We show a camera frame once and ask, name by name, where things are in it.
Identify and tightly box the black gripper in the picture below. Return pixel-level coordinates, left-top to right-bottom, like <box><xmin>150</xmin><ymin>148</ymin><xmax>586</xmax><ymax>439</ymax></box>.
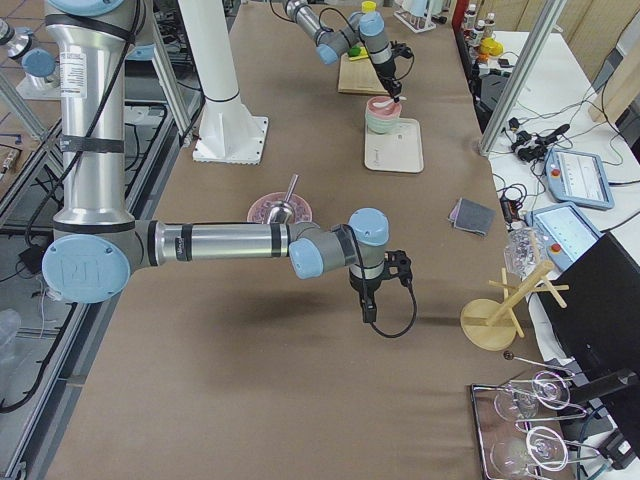
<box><xmin>349</xmin><ymin>273</ymin><xmax>387</xmax><ymax>324</ymax></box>
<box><xmin>373</xmin><ymin>58</ymin><xmax>402</xmax><ymax>103</ymax></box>

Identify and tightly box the small pink bowl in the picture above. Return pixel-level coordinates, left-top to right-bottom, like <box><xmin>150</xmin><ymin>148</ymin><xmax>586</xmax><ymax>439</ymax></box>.
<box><xmin>365</xmin><ymin>96</ymin><xmax>402</xmax><ymax>120</ymax></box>

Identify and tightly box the white ceramic spoon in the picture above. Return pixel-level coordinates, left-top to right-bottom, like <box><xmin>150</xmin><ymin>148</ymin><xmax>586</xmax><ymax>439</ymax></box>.
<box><xmin>372</xmin><ymin>96</ymin><xmax>407</xmax><ymax>109</ymax></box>

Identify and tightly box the large pink ice bowl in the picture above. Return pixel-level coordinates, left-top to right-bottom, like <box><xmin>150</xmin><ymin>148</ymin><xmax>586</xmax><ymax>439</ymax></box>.
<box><xmin>247</xmin><ymin>192</ymin><xmax>313</xmax><ymax>223</ymax></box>

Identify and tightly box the bamboo cutting board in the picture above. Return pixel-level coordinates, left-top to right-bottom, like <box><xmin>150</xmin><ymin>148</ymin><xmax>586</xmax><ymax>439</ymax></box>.
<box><xmin>337</xmin><ymin>54</ymin><xmax>388</xmax><ymax>96</ymax></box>

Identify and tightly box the green lime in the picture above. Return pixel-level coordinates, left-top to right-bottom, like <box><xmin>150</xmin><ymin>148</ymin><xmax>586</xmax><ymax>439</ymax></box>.
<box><xmin>347</xmin><ymin>46</ymin><xmax>361</xmax><ymax>57</ymax></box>

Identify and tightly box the cream rabbit tray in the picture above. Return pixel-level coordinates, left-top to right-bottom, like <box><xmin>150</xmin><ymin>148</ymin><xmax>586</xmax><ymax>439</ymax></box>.
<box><xmin>364</xmin><ymin>119</ymin><xmax>424</xmax><ymax>174</ymax></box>

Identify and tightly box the yellow cup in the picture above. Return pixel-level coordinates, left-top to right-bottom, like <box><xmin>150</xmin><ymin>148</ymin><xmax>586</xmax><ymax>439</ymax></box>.
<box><xmin>361</xmin><ymin>0</ymin><xmax>377</xmax><ymax>13</ymax></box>

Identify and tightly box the wooden mug tree stand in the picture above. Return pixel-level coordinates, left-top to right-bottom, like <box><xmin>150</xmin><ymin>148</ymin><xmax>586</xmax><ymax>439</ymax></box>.
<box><xmin>460</xmin><ymin>234</ymin><xmax>571</xmax><ymax>351</ymax></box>

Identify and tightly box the metal ice scoop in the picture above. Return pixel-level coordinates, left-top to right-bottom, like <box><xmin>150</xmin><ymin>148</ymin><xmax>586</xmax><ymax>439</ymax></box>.
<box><xmin>266</xmin><ymin>174</ymin><xmax>299</xmax><ymax>224</ymax></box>

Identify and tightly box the grey folded cloth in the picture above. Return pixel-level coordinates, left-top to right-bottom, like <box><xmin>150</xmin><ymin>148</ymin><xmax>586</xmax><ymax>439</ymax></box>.
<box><xmin>448</xmin><ymin>198</ymin><xmax>495</xmax><ymax>236</ymax></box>

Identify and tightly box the blue teach pendant far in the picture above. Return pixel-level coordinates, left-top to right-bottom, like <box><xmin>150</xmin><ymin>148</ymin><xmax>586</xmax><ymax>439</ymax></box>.
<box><xmin>545</xmin><ymin>148</ymin><xmax>615</xmax><ymax>210</ymax></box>

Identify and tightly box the blue teach pendant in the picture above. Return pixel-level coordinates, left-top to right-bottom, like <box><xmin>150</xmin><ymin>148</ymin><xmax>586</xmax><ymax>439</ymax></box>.
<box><xmin>545</xmin><ymin>148</ymin><xmax>615</xmax><ymax>210</ymax></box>
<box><xmin>525</xmin><ymin>202</ymin><xmax>603</xmax><ymax>271</ymax></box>

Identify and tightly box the blue teach pendant near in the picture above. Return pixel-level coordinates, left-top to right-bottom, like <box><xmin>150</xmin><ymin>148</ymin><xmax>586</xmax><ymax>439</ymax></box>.
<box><xmin>525</xmin><ymin>202</ymin><xmax>603</xmax><ymax>271</ymax></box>

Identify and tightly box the black monitor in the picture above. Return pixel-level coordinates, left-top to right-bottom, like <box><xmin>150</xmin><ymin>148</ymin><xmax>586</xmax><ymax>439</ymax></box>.
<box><xmin>540</xmin><ymin>233</ymin><xmax>639</xmax><ymax>380</ymax></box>

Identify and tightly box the aluminium frame post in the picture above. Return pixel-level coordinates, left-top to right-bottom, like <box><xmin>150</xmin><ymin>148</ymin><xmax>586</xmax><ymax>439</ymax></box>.
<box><xmin>478</xmin><ymin>0</ymin><xmax>567</xmax><ymax>157</ymax></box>

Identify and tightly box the wire glass rack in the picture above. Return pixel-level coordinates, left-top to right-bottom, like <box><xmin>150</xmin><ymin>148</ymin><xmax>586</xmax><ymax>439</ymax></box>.
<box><xmin>470</xmin><ymin>350</ymin><xmax>614</xmax><ymax>479</ymax></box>

